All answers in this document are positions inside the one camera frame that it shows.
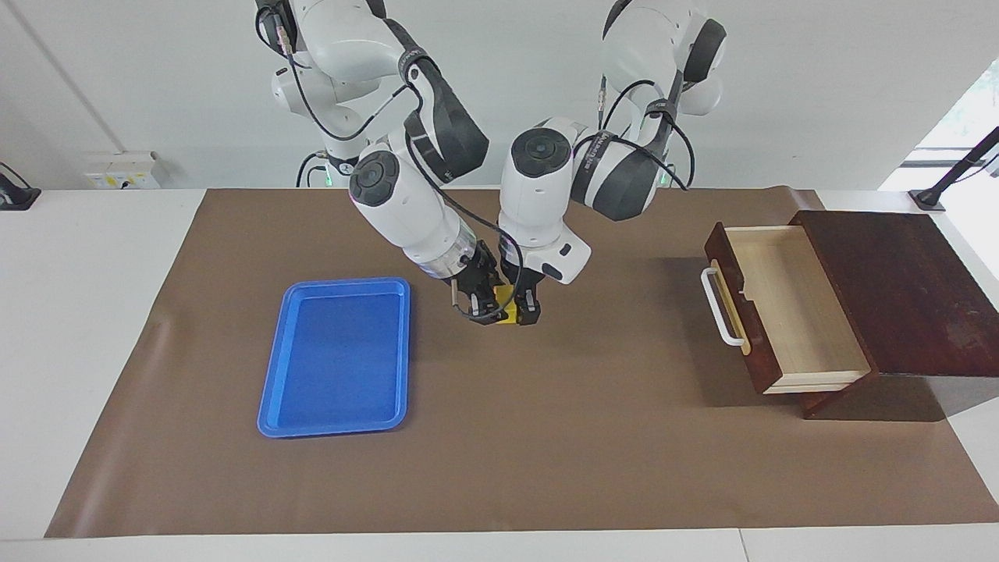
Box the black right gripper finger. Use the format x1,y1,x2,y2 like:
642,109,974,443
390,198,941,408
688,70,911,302
467,289,502,325

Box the yellow block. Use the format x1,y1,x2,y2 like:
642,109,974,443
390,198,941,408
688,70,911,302
493,284,521,325

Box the wooden drawer with white handle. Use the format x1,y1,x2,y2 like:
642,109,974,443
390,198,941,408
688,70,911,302
700,222,873,395

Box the brown table mat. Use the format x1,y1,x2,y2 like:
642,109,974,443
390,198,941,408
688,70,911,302
44,187,999,539

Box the blue plastic tray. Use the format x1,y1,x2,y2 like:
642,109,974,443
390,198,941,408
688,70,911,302
257,276,411,439

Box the dark wooden cabinet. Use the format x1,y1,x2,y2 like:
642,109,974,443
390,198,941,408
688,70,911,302
788,209,999,422

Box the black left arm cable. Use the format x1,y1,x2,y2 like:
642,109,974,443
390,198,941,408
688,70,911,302
578,74,695,192

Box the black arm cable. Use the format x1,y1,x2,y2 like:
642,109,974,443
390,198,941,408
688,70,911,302
255,4,522,322
578,74,695,192

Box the black base cable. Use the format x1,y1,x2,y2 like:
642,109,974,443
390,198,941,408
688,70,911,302
295,152,329,188

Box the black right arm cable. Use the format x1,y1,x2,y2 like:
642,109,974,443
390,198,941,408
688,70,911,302
255,4,522,322

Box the white wall power outlet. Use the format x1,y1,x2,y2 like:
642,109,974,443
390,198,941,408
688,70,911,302
84,151,161,190

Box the black camera stand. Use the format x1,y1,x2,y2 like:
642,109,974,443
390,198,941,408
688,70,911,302
909,126,999,213
0,162,41,212

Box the window with white frame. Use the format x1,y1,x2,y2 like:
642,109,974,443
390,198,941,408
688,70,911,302
913,62,999,192

